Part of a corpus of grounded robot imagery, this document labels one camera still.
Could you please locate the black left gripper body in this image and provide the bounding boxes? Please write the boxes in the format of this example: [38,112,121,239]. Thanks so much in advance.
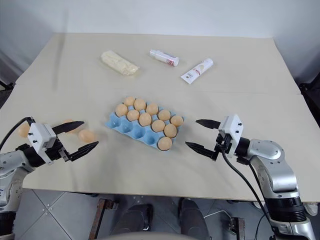
[45,136,72,165]

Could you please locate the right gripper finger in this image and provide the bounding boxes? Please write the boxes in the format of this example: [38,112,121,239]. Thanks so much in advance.
[195,118,222,130]
[184,141,218,161]

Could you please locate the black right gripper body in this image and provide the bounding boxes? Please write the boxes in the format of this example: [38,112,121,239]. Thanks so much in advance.
[213,132,233,161]

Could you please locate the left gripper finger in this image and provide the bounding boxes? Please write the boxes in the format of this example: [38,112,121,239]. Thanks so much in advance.
[65,140,100,162]
[51,121,86,135]

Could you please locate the blue egg tray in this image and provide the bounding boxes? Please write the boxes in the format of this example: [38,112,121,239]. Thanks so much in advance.
[104,99,186,152]

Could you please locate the white squeeze tube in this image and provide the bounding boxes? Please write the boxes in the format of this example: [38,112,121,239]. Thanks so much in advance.
[180,57,214,85]

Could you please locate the rusty metal table leg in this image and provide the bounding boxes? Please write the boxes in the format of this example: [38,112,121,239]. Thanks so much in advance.
[89,198,119,240]
[229,216,246,240]

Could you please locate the dark rounded shape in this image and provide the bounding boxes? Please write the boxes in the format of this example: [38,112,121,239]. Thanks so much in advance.
[179,198,209,240]
[111,203,154,237]

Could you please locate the black stand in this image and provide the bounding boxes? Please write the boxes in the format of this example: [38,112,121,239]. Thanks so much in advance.
[0,78,14,92]
[298,81,320,127]

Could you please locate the white bottle with red label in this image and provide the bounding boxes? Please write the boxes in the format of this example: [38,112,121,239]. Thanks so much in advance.
[149,49,180,67]

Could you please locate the cream wrapped food packet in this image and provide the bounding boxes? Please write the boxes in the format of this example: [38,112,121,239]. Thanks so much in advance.
[100,50,140,77]

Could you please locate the grey robot torso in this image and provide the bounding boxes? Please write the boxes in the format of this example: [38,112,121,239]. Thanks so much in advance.
[106,231,185,240]

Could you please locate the white shoe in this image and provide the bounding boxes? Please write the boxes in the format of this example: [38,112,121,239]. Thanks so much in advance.
[303,202,319,222]

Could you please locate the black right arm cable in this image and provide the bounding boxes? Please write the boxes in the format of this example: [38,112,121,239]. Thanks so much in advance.
[221,150,278,229]

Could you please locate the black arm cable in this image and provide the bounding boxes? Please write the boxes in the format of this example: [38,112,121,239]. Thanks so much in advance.
[221,150,278,229]
[0,116,36,151]

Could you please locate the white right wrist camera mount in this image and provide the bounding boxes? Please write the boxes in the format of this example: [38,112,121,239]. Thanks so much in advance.
[217,114,245,156]

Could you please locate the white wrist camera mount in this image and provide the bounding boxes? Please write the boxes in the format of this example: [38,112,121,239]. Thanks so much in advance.
[217,114,245,156]
[27,122,57,165]

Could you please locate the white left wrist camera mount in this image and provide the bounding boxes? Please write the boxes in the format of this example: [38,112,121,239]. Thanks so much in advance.
[27,122,57,165]

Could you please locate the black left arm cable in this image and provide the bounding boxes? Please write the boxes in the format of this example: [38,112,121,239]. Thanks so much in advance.
[0,116,36,151]

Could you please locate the white floor cable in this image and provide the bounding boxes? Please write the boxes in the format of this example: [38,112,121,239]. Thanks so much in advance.
[204,209,232,227]

